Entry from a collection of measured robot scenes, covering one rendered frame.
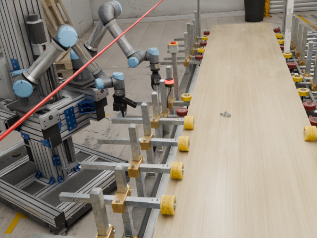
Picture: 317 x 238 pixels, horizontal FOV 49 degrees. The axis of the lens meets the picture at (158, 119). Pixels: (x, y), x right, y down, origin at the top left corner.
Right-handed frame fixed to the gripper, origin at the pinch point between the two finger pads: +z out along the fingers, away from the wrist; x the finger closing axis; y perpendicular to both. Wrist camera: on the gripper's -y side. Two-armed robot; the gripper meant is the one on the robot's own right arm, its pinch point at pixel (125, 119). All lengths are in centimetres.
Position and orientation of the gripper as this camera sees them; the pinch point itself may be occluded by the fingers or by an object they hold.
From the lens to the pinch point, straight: 250.2
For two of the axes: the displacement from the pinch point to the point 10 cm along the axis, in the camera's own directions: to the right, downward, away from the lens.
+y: -9.8, -0.4, 1.9
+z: 0.5, 8.9, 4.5
